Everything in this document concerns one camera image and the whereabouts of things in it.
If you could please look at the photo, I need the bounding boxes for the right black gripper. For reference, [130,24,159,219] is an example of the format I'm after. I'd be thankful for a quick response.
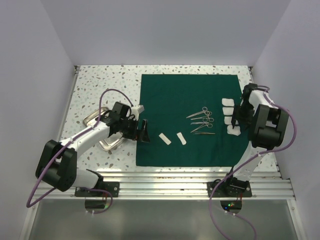
[231,101,255,131]

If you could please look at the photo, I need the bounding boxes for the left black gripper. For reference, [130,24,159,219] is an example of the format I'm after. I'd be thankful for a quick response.
[119,116,150,142]

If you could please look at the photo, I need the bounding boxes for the white gauze pad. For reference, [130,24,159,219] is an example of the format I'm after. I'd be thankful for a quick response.
[221,98,235,108]
[227,125,241,136]
[224,116,232,125]
[222,107,234,116]

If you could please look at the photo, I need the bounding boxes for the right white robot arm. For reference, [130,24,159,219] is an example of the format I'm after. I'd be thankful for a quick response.
[222,83,289,197]

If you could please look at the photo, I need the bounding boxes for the green surgical drape cloth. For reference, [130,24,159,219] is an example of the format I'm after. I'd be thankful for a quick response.
[136,74,248,167]

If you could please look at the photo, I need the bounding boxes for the left white paper strip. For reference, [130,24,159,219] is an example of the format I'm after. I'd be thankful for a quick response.
[158,133,172,145]

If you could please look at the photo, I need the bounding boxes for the white paper strip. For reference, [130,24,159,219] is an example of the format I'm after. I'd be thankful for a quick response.
[158,133,172,145]
[176,132,187,146]

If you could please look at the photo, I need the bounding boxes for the long steel scissors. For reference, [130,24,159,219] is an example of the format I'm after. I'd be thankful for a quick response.
[191,123,213,134]

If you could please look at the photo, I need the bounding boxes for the curved steel forceps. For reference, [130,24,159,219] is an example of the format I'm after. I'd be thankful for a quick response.
[190,119,211,125]

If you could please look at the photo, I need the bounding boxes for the top steel scissors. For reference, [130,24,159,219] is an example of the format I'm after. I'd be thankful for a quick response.
[186,107,209,119]

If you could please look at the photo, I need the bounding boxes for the right white paper strip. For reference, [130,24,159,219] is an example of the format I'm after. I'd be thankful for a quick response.
[176,132,187,146]

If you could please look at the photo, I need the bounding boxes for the stainless steel tray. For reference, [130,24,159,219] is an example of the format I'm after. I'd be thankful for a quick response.
[82,109,125,151]

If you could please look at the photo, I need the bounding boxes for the steel tweezers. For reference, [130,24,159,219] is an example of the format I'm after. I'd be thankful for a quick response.
[193,132,215,135]

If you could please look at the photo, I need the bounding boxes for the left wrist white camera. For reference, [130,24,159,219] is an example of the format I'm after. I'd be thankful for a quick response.
[131,105,145,120]

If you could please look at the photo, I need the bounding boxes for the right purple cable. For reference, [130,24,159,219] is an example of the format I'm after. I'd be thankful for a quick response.
[208,85,298,240]

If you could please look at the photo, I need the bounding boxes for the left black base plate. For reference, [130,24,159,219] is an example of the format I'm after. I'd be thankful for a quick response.
[74,181,120,198]

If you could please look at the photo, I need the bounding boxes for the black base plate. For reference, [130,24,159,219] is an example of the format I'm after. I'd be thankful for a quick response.
[74,181,120,198]
[212,179,253,198]

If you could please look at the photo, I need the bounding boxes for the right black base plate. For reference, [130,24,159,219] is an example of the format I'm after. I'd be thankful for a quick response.
[212,179,253,198]

